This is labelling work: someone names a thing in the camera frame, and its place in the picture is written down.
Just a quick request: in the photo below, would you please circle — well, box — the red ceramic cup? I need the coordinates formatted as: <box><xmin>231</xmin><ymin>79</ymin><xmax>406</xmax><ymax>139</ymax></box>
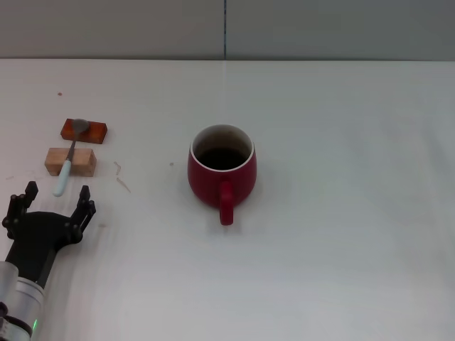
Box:
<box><xmin>187</xmin><ymin>124</ymin><xmax>257</xmax><ymax>226</ymax></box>

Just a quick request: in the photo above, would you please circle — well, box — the spoon with light blue handle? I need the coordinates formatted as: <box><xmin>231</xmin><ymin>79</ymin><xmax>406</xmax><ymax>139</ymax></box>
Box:
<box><xmin>53</xmin><ymin>118</ymin><xmax>90</xmax><ymax>197</ymax></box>

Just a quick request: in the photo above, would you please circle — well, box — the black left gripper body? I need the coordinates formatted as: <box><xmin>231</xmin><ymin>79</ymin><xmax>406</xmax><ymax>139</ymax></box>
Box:
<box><xmin>5</xmin><ymin>211</ymin><xmax>85</xmax><ymax>283</ymax></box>

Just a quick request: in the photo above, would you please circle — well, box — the red-brown wooden block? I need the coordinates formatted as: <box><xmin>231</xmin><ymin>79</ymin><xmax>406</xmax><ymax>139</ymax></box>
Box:
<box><xmin>60</xmin><ymin>119</ymin><xmax>109</xmax><ymax>145</ymax></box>

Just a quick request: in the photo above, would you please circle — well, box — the light wooden block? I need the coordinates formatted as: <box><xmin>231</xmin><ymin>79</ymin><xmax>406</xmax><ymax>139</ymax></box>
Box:
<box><xmin>44</xmin><ymin>147</ymin><xmax>97</xmax><ymax>178</ymax></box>

